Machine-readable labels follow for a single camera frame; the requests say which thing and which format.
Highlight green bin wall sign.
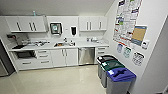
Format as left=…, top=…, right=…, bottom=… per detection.
left=123, top=45, right=133, bottom=59

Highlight grey paper towel dispenser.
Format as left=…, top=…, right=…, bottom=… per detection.
left=49, top=22, right=63, bottom=36

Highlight black soap dispenser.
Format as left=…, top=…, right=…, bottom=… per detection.
left=70, top=26, right=78, bottom=36

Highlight blue spray bottle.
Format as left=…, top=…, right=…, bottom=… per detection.
left=32, top=10, right=37, bottom=18

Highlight white sink base cabinet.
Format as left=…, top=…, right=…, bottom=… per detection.
left=49, top=47, right=79, bottom=68

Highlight blue framed cork board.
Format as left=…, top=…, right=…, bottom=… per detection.
left=130, top=24, right=148, bottom=47

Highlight stainless steel dishwasher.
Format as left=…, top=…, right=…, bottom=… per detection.
left=78, top=46, right=97, bottom=66

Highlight grey bin green lid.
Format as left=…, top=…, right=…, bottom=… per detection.
left=99, top=59, right=126, bottom=88

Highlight wide white upper cabinet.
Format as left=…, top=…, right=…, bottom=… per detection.
left=4, top=15, right=48, bottom=34

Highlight black white bin wall sign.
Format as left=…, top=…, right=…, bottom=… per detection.
left=132, top=50, right=146, bottom=67

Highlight white wall thermostat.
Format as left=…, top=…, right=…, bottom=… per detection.
left=141, top=39, right=151, bottom=50

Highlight wide white bottom drawer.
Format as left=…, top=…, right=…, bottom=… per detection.
left=15, top=59, right=39, bottom=71

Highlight white upper cabinet steel handles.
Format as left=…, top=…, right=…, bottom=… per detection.
left=78, top=15, right=108, bottom=32

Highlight notice board with posters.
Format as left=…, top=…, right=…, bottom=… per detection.
left=112, top=0, right=143, bottom=46

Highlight blue bin wall sign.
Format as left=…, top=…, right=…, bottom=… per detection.
left=116, top=42, right=124, bottom=54

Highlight stainless steel refrigerator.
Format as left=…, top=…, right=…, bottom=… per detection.
left=0, top=39, right=11, bottom=78

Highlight grey bin blue lid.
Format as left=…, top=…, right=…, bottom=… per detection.
left=105, top=67, right=137, bottom=94

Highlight chrome sink faucet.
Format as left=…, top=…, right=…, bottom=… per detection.
left=63, top=37, right=68, bottom=44

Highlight stainless steel sink basin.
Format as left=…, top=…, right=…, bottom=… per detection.
left=53, top=41, right=76, bottom=48

